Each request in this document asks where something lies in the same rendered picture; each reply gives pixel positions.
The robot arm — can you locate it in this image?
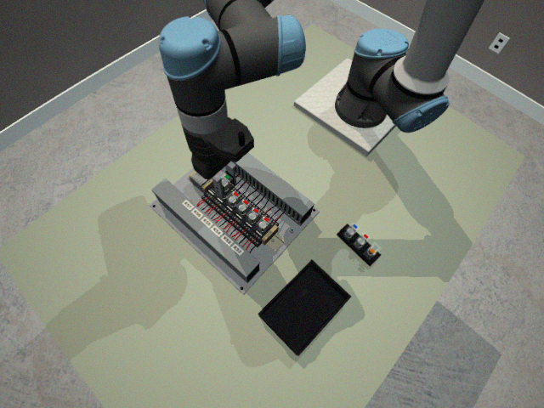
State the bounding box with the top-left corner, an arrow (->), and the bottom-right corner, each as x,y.
159,0 -> 484,133

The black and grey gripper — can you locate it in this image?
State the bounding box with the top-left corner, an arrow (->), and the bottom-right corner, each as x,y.
177,97 -> 254,196

